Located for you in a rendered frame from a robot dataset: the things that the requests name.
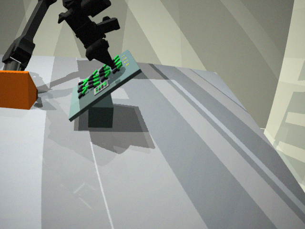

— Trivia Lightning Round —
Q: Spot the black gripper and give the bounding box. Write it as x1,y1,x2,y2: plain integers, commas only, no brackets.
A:
74,19,115,67

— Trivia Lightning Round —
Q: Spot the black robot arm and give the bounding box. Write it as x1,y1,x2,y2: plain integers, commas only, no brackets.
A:
2,0,120,71

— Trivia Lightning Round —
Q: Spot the pale green switch panel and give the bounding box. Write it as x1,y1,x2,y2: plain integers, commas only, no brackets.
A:
69,49,142,128

